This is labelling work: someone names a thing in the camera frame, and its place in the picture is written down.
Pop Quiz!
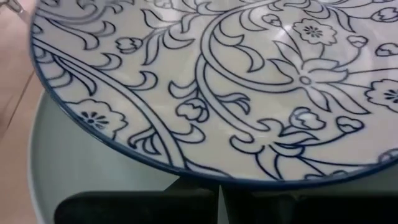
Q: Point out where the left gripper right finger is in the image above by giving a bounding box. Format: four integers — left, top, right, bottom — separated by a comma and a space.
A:
221, 186, 398, 224

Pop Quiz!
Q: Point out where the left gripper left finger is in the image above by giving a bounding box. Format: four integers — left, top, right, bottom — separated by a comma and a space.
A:
53, 178, 219, 224

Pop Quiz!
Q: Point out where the large pale green plate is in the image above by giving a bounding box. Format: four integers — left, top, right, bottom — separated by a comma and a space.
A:
27, 90, 398, 224

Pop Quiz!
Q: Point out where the blue floral patterned plate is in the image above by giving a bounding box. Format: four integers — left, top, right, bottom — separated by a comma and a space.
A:
29, 0, 398, 190

